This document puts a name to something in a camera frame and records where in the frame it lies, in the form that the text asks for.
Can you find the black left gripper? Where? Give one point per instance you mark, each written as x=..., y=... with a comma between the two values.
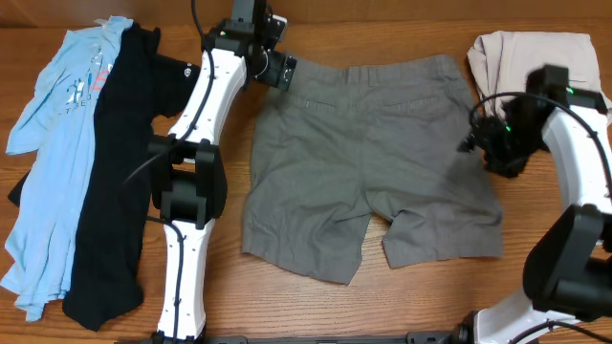
x=272, y=75

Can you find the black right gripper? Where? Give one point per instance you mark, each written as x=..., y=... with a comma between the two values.
x=479, y=137

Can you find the grey shorts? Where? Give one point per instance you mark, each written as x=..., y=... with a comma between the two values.
x=342, y=145

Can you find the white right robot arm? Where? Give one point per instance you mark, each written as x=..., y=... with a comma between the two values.
x=563, y=285

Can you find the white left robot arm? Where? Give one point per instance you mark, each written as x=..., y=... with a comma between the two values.
x=189, y=184

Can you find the folded beige shorts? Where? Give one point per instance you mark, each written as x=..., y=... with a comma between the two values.
x=501, y=61

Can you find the black t-shirt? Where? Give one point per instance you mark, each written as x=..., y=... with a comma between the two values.
x=141, y=86

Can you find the light blue t-shirt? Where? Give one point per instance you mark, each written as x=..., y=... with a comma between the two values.
x=58, y=126

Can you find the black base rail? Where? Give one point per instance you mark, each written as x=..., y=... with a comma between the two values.
x=325, y=339

